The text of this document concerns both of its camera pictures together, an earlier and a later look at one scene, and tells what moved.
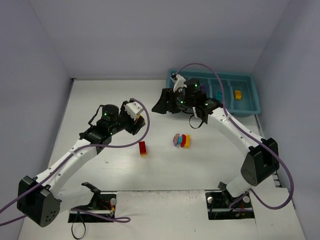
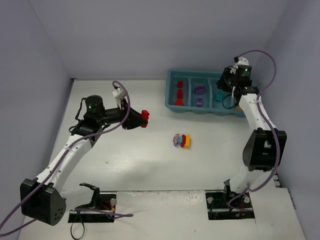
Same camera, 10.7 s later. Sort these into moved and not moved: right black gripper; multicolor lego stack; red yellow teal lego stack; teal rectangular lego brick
Moved: red yellow teal lego stack; right black gripper
Not moved: teal rectangular lego brick; multicolor lego stack
